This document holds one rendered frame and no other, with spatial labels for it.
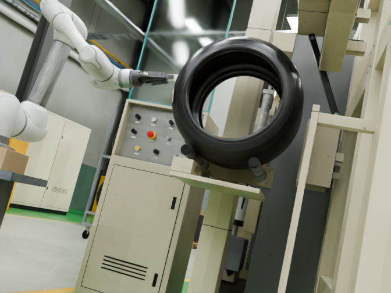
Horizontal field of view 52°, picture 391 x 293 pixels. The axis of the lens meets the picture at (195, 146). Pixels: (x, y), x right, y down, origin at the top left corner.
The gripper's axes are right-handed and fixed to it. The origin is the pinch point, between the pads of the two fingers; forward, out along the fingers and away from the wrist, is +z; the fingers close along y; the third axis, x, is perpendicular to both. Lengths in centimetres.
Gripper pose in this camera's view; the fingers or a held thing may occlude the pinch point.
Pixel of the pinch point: (174, 78)
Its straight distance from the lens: 185.7
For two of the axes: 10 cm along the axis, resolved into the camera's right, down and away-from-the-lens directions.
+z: 9.7, 0.3, -2.4
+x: -0.8, 9.8, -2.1
